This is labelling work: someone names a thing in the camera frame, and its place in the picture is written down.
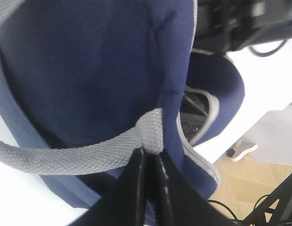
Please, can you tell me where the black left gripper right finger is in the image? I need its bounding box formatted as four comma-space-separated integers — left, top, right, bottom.
151, 150, 237, 226

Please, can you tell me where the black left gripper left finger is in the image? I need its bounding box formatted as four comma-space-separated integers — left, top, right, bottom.
70, 148, 146, 226

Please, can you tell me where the navy blue lunch bag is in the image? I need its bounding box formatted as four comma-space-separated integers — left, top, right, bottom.
0, 0, 245, 217

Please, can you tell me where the white table leg foot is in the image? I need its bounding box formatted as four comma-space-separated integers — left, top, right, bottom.
226, 139, 258, 162

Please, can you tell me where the black metal frame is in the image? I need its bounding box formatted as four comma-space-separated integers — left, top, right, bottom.
241, 173, 292, 226

